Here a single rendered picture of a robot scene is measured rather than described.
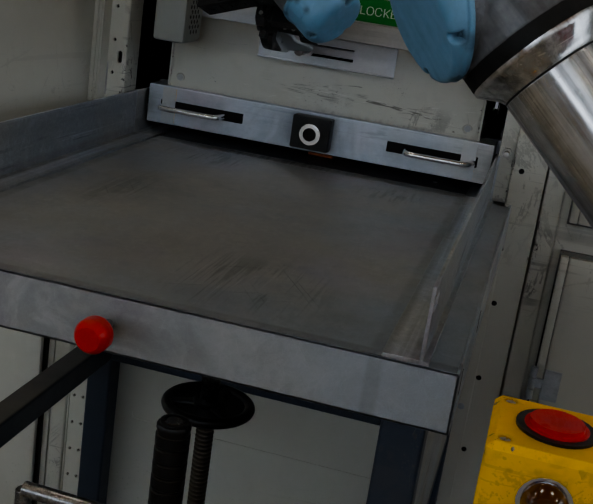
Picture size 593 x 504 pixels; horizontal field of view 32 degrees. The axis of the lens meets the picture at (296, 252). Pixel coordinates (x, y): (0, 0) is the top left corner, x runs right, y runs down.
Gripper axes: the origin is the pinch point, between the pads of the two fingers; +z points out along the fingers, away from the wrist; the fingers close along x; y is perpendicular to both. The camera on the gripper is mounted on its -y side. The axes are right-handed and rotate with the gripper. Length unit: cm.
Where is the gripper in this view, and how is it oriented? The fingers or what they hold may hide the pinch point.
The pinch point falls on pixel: (283, 41)
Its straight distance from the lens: 152.4
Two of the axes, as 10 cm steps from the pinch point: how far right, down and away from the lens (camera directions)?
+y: 9.6, 1.9, -2.0
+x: 2.4, -9.5, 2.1
